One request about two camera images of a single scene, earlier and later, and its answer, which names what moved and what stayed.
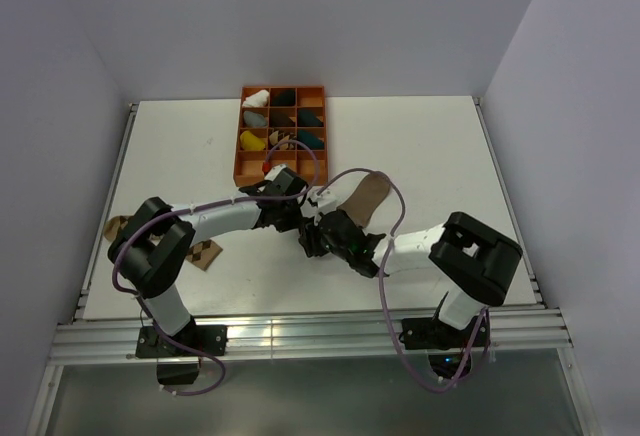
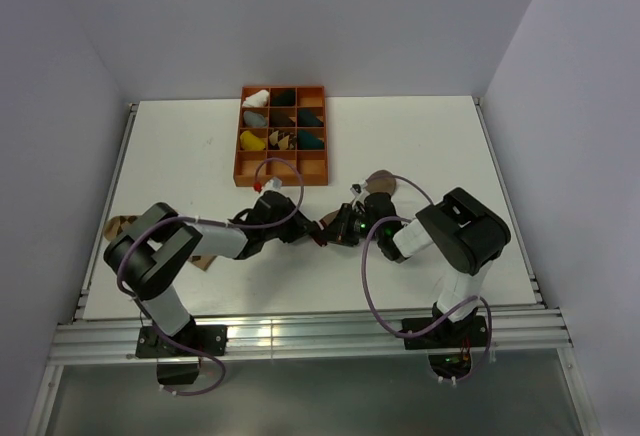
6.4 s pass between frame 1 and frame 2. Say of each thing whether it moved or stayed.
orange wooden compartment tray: stayed
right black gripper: moved
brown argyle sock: stayed
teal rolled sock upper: stayed
